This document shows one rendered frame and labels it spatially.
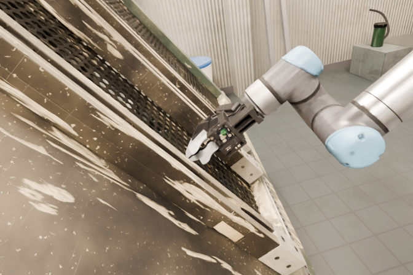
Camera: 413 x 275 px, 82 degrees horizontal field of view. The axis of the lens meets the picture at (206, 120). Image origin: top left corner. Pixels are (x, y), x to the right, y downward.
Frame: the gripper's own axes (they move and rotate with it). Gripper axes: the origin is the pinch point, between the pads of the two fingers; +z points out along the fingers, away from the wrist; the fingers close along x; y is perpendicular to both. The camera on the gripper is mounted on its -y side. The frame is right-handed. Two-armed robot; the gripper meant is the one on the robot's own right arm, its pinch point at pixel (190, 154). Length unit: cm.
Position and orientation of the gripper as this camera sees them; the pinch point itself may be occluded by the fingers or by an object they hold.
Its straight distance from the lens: 60.2
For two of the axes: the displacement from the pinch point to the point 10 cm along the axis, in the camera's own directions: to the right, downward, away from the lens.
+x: 6.9, 6.6, 3.0
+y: 0.3, 3.9, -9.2
